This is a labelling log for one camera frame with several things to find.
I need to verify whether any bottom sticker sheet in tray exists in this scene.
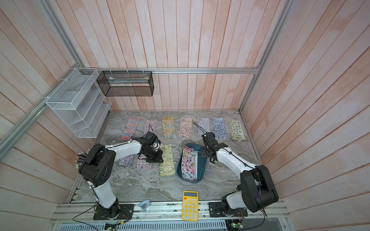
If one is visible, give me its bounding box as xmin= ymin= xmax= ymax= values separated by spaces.
xmin=179 ymin=118 xmax=192 ymax=138

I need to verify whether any pencil holder with pencils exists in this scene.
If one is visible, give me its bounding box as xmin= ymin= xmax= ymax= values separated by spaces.
xmin=75 ymin=148 xmax=91 ymax=168

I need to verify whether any aluminium front rail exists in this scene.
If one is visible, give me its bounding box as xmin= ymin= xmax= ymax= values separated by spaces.
xmin=50 ymin=200 xmax=290 ymax=223

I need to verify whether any green circuit board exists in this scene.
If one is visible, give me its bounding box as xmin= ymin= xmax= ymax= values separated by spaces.
xmin=226 ymin=220 xmax=243 ymax=231

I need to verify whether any cat sticker sheet pink blue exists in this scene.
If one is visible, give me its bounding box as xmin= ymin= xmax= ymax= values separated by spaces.
xmin=121 ymin=118 xmax=140 ymax=141

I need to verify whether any white vented cable duct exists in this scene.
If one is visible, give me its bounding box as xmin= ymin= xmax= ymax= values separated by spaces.
xmin=58 ymin=219 xmax=227 ymax=231

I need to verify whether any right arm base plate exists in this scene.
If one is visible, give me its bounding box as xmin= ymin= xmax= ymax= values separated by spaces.
xmin=208 ymin=201 xmax=248 ymax=218

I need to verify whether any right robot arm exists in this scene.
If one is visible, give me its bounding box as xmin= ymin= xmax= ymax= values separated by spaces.
xmin=201 ymin=132 xmax=279 ymax=216

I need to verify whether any purple cartoon sticker sheet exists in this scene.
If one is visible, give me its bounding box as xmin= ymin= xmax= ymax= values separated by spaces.
xmin=119 ymin=155 xmax=134 ymax=167

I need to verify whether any white wire mesh shelf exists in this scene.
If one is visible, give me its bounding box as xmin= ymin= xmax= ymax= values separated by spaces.
xmin=46 ymin=68 xmax=112 ymax=139

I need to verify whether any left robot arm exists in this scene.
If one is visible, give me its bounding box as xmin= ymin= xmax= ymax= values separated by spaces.
xmin=79 ymin=132 xmax=163 ymax=220

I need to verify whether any translucent bubble sticker sheet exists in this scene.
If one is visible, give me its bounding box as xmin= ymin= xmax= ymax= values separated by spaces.
xmin=198 ymin=117 xmax=210 ymax=136

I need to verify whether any blue penguin sticker sheet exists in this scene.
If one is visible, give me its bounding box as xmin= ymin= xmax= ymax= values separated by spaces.
xmin=212 ymin=118 xmax=228 ymax=141

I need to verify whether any blue stapler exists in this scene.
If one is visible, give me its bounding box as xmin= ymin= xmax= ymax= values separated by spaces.
xmin=139 ymin=199 xmax=152 ymax=212

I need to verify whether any aluminium wall rail left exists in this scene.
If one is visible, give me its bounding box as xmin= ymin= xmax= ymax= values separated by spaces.
xmin=1 ymin=64 xmax=81 ymax=160

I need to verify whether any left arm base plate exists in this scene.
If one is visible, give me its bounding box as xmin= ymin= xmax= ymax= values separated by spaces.
xmin=93 ymin=204 xmax=134 ymax=220

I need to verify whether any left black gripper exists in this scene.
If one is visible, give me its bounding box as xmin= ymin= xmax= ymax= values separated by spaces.
xmin=142 ymin=147 xmax=164 ymax=163

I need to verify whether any yellow green animal sticker sheet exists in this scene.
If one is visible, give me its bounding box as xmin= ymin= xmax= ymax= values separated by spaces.
xmin=160 ymin=145 xmax=175 ymax=177

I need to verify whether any yellow calculator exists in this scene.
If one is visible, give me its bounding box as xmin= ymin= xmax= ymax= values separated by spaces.
xmin=182 ymin=191 xmax=199 ymax=221

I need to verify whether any teal storage tray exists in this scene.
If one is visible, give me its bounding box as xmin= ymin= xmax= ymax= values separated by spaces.
xmin=176 ymin=143 xmax=207 ymax=183

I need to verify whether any pink colourful character sticker sheet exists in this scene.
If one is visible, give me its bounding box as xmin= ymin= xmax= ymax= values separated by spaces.
xmin=181 ymin=146 xmax=198 ymax=182

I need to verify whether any black mesh basket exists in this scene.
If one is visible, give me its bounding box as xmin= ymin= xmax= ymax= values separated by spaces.
xmin=97 ymin=70 xmax=154 ymax=97

